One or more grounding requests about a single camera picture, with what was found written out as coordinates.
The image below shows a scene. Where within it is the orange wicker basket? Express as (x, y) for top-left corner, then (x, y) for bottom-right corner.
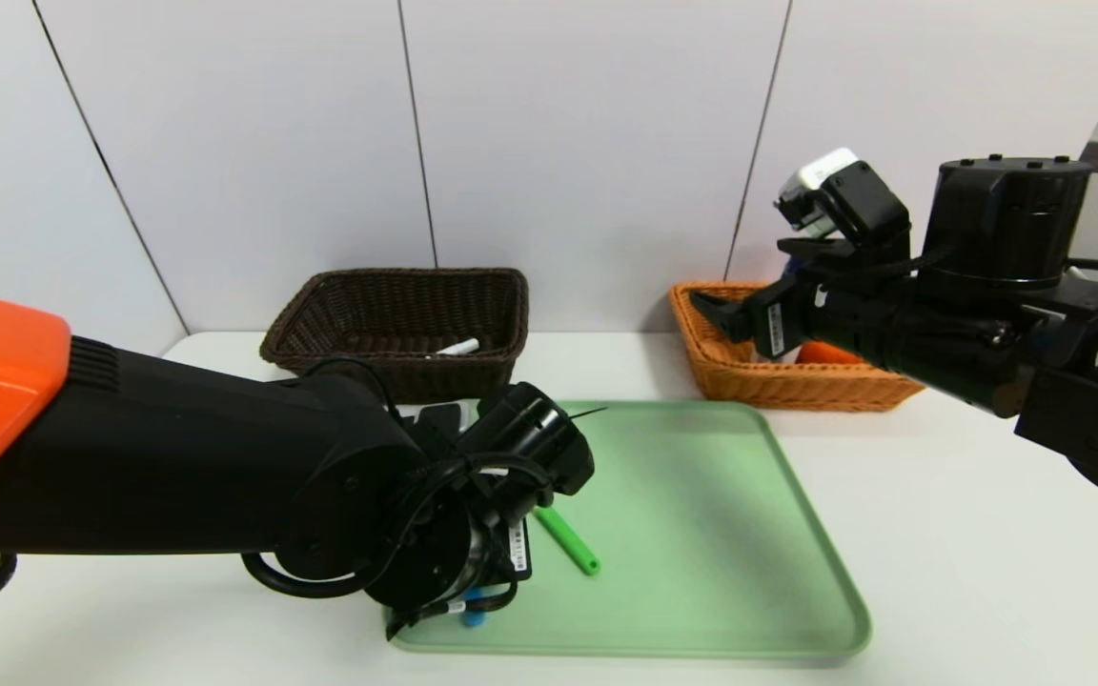
(669, 281), (926, 413)

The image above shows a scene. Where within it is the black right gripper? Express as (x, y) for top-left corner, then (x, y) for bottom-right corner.
(689, 275), (925, 380)

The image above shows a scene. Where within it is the light green plastic tray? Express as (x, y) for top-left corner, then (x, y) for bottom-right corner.
(381, 399), (872, 658)

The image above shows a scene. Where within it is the yellow fork green handle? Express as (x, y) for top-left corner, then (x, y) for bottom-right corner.
(532, 505), (601, 576)

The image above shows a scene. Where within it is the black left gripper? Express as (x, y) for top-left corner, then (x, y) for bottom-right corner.
(486, 516), (533, 586)

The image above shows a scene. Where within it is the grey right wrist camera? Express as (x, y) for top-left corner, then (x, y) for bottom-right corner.
(776, 148), (860, 234)

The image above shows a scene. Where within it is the orange fruit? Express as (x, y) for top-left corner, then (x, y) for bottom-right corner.
(797, 341), (860, 366)

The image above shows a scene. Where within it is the dark brown wicker basket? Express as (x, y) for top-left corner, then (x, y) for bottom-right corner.
(260, 268), (530, 406)

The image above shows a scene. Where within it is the thin tagged left gripper cable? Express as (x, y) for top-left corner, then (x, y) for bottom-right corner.
(385, 581), (521, 641)

